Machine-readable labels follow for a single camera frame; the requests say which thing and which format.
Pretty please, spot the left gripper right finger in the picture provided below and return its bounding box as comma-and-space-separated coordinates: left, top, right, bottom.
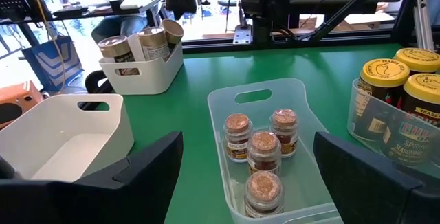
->
313, 131, 440, 224

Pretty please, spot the blue bag with white print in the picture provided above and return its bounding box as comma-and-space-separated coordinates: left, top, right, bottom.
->
22, 35, 85, 93

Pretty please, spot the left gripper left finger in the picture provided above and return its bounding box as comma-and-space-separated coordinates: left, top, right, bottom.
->
0, 131, 184, 224

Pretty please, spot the yellow-lid dark spice jar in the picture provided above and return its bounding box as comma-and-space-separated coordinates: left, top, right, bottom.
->
393, 47, 440, 76
353, 58, 410, 142
388, 73, 440, 166

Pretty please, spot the white plastic bin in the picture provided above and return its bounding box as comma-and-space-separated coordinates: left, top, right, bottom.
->
0, 93, 135, 183
98, 41, 185, 96

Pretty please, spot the cork-top small spice jar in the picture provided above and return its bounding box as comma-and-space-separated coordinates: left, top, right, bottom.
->
223, 113, 254, 163
269, 108, 299, 159
244, 170, 285, 219
247, 131, 283, 176

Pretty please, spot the person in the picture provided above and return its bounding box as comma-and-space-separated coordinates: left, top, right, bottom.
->
91, 0, 169, 43

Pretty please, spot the black table frame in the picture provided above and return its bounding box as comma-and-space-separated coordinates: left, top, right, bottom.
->
181, 27, 413, 54

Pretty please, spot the black clamp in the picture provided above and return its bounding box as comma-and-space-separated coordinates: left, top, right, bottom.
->
85, 69, 114, 94

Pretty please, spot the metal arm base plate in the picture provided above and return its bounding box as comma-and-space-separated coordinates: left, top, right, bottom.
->
232, 24, 254, 45

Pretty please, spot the orange speaker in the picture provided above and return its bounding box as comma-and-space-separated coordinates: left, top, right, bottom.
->
0, 80, 44, 131

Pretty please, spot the silver aluminium extrusion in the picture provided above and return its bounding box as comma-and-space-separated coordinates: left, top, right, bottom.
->
413, 0, 435, 52

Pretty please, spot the clear plastic bin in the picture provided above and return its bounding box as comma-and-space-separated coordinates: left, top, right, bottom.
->
346, 78, 440, 180
207, 78, 344, 224

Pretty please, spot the black diagonal frame strut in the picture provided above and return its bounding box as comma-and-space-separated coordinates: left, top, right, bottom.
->
298, 0, 395, 43

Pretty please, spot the green table mat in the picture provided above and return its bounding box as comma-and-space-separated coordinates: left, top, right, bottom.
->
122, 43, 440, 224

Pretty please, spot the dark work desk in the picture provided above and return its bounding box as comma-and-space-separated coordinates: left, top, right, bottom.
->
51, 0, 162, 17

